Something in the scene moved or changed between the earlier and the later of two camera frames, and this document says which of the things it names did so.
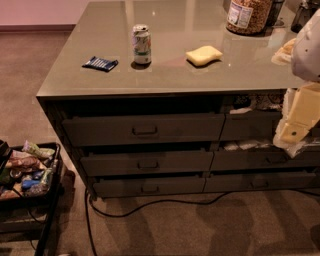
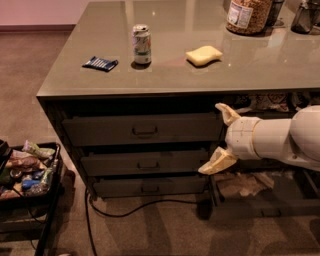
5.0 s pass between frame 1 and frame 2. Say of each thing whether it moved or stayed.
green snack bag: stayed
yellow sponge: stayed
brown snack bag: stayed
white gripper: moved
